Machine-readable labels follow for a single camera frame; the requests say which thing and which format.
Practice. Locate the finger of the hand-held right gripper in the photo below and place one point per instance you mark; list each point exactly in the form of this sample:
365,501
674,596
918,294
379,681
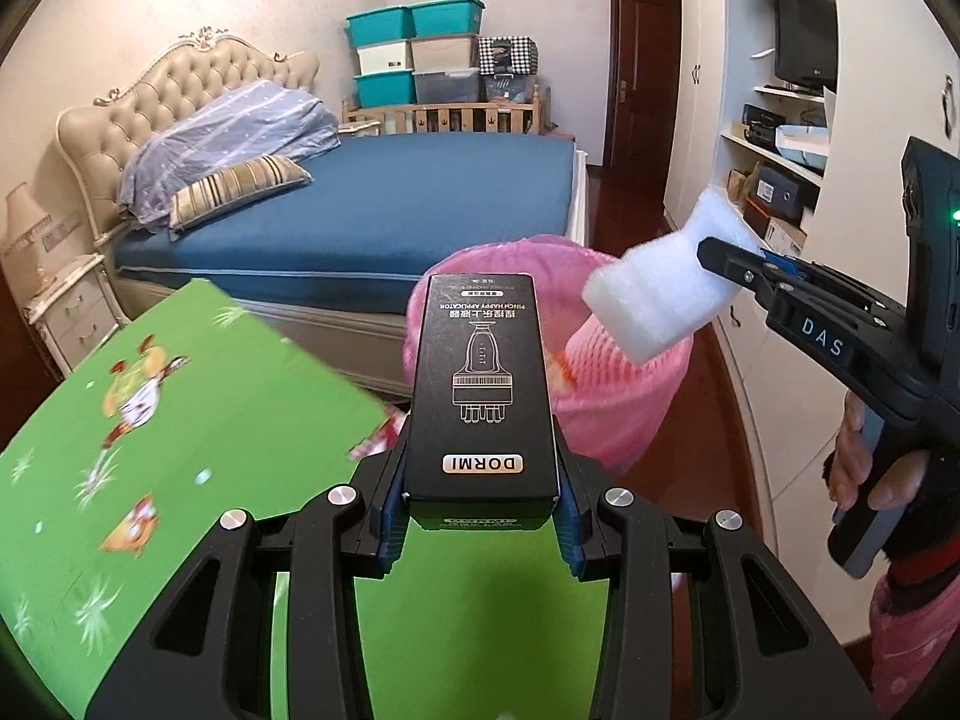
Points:
780,264
731,262

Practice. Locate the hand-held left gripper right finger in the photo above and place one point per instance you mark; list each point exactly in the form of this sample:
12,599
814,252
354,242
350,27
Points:
571,540

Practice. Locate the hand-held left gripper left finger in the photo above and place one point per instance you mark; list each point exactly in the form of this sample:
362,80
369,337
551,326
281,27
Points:
390,540

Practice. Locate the white foam block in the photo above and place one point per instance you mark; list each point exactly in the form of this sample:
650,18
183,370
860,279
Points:
652,300

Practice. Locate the bin with pink bag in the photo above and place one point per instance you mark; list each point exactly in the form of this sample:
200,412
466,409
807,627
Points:
645,427

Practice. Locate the pink foam fruit net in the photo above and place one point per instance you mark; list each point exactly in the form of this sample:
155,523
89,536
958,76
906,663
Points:
607,375

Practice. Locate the black product box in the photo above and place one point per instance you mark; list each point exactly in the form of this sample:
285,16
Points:
480,390

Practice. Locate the person's right forearm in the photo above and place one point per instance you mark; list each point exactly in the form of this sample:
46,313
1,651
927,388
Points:
919,630

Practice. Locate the person's right hand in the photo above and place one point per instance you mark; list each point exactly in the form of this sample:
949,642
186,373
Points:
846,457

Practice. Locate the dark safe box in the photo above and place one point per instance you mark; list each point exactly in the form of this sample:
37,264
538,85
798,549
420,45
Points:
784,191

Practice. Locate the blue white flat box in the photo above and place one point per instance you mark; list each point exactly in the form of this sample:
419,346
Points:
802,144

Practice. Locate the black electronic device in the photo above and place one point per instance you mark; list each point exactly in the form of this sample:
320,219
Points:
761,127

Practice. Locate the brown wooden door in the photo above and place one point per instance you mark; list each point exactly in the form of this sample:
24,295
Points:
645,75

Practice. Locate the white built-in cabinet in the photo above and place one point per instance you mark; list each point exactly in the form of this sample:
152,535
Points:
705,52

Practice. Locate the green printed tablecloth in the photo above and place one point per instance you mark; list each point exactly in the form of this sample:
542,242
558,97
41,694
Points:
187,427

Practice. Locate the black television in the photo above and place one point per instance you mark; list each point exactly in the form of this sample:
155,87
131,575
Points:
806,34

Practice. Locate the checkered bag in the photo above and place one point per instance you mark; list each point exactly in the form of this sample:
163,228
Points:
508,56

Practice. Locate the blue mattress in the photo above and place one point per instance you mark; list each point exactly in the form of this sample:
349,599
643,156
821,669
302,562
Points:
420,195

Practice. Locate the grey clear storage box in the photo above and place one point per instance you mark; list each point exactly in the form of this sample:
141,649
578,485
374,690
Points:
448,85

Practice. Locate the beige storage box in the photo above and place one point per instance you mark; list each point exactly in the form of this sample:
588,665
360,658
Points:
446,52

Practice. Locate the teal storage box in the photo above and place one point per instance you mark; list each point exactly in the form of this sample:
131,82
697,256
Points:
385,88
448,19
380,26

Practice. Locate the striped pillow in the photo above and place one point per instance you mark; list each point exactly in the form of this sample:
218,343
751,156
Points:
240,184

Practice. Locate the white nightstand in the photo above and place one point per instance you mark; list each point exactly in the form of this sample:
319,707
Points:
75,315

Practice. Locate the white storage box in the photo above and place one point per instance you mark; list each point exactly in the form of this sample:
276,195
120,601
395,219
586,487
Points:
384,58

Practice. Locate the purple striped quilt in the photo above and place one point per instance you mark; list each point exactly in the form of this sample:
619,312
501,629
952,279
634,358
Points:
240,120

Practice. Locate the beige tufted headboard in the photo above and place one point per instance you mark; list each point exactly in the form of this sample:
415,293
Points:
187,75

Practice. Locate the wooden crib rail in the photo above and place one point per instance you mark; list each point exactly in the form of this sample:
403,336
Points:
450,118

